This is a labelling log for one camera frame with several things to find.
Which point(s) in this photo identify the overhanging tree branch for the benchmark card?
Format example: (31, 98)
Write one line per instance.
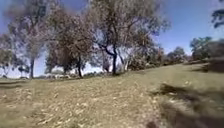
(218, 16)

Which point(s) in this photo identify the dark bush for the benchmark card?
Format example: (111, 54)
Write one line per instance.
(216, 63)

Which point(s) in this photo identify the large dark-trunk tree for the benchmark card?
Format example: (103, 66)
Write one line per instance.
(114, 65)

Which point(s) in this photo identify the dry grass ground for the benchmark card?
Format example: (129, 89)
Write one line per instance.
(100, 100)

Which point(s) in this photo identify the tall bare-trunk tree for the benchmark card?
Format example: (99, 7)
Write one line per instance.
(31, 68)

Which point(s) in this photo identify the brown leafy tree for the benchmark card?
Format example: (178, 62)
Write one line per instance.
(79, 68)

